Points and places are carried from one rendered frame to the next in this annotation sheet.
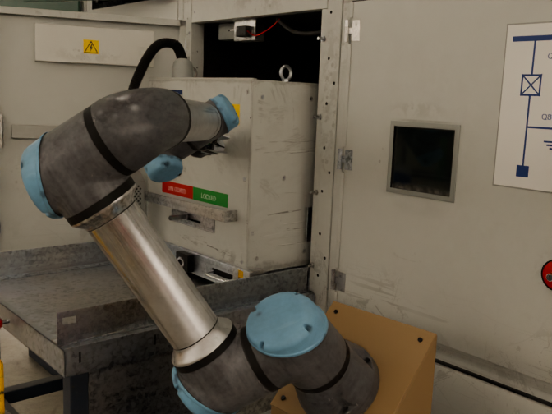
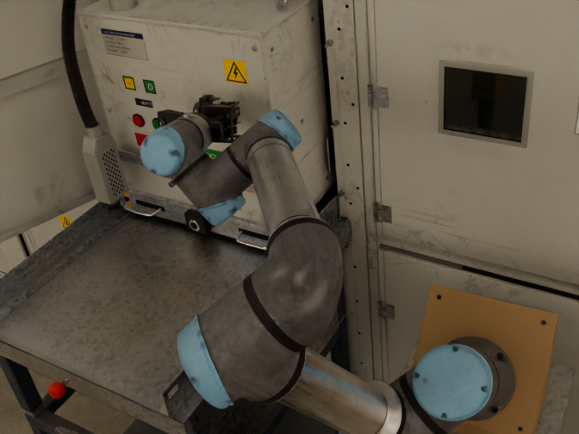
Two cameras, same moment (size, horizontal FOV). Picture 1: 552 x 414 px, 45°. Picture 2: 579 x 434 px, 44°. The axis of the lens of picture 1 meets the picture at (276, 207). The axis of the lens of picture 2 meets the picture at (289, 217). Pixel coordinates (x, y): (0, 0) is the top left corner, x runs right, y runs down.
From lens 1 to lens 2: 0.74 m
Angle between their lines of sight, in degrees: 29
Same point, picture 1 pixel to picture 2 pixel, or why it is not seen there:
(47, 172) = (232, 383)
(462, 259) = (538, 199)
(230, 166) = (242, 127)
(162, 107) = (333, 268)
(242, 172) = not seen: hidden behind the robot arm
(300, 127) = (307, 58)
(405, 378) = (539, 364)
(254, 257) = not seen: hidden behind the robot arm
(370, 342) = (490, 329)
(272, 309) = (438, 373)
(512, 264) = not seen: outside the picture
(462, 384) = (537, 300)
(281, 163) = (297, 108)
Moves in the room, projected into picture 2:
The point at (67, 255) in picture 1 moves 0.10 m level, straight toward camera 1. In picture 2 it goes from (55, 250) to (71, 269)
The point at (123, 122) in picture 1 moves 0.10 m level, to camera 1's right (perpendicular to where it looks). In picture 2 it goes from (312, 315) to (389, 291)
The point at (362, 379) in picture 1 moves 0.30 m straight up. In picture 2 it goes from (507, 381) to (521, 248)
